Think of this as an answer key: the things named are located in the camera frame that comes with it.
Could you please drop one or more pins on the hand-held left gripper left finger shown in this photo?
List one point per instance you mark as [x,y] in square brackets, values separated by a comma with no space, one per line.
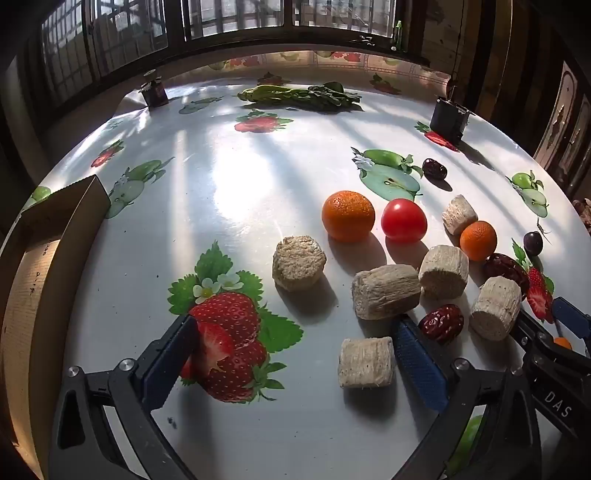
[166,364]

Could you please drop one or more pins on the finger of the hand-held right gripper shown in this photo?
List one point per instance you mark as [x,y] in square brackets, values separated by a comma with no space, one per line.
[572,317]
[533,333]

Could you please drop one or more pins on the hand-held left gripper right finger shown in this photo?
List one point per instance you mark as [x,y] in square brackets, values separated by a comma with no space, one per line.
[418,364]

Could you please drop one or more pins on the red date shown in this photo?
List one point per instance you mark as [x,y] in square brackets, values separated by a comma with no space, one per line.
[441,323]
[505,271]

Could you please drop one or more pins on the small orange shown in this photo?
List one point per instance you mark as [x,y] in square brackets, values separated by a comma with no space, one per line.
[478,240]

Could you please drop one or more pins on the brown cardboard box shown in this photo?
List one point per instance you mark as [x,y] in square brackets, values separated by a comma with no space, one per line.
[46,277]

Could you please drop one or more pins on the dark plum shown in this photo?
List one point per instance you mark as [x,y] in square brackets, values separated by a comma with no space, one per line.
[434,168]

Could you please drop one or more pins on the dark purple grape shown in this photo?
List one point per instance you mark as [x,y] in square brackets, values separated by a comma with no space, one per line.
[533,242]

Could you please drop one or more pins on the woven basket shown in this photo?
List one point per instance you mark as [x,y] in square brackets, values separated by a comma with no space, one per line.
[584,212]

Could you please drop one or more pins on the red tomato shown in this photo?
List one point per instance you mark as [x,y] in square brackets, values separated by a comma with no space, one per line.
[403,220]

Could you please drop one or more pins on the large orange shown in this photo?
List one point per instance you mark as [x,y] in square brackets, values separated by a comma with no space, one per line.
[348,216]

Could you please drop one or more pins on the wooden door with glass panels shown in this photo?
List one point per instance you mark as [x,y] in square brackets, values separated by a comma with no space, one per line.
[563,124]

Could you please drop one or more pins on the dark glass jar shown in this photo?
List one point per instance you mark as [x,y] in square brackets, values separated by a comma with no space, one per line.
[154,92]

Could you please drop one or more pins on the green leafy vegetable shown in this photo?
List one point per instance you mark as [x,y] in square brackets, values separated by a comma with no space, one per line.
[300,96]

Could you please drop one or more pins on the green bottle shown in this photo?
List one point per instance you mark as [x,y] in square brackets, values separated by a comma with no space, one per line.
[398,34]

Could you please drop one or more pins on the dark framed barred window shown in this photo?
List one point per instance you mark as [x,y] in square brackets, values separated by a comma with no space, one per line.
[138,27]

